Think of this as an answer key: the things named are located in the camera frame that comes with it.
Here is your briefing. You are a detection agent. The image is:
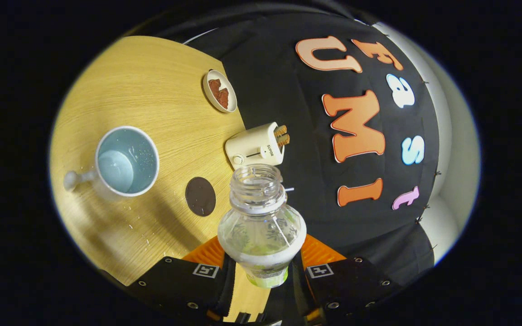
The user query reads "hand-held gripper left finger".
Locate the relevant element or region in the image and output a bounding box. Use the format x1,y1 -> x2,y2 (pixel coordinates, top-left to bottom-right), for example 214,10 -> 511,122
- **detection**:
127,235 -> 237,323

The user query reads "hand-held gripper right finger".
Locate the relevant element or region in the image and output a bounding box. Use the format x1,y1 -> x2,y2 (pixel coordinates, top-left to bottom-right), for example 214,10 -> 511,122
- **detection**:
290,233 -> 402,324

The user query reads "clear plastic juice bottle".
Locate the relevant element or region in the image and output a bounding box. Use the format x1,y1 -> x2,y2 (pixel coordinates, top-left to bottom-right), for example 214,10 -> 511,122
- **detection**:
217,164 -> 307,289

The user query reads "dark brown round coaster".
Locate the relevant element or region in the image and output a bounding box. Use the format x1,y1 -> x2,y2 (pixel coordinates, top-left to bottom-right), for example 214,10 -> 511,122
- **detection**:
185,177 -> 217,217

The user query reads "white cup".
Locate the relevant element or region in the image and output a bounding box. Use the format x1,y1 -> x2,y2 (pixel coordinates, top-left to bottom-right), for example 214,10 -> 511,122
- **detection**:
63,125 -> 160,200

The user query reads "white toaster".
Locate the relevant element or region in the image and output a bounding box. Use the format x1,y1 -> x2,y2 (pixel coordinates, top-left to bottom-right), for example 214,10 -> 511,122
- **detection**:
225,121 -> 290,170

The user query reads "white round plate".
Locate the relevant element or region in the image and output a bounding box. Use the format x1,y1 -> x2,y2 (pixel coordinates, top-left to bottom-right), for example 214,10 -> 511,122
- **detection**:
203,69 -> 238,114

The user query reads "wooden table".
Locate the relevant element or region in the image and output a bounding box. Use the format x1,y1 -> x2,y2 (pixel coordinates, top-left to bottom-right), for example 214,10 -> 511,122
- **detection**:
49,35 -> 271,323

